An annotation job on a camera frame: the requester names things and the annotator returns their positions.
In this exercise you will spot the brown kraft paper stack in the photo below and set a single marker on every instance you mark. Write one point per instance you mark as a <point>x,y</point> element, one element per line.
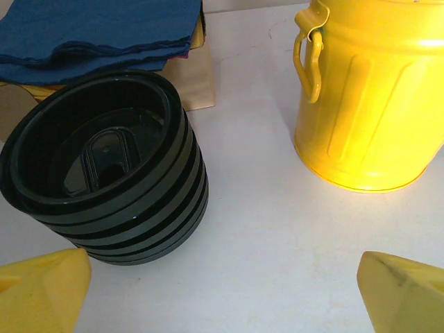
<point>194,83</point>

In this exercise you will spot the dark blue folded napkins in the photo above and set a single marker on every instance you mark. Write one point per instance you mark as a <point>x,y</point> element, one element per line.
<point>201,31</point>

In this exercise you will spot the black cup lid stack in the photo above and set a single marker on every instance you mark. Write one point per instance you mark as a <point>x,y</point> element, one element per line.
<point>156,229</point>

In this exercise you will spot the yellow metal bucket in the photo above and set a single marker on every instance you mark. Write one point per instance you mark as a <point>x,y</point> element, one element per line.
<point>374,104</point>

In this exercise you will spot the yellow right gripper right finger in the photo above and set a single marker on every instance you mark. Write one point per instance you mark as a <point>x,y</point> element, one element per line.
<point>409,301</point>

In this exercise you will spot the blue paper napkin stack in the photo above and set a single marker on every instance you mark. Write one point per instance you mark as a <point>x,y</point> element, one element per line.
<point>86,31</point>

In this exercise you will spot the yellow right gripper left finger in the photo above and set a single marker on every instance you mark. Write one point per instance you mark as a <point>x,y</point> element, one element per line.
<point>34,298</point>

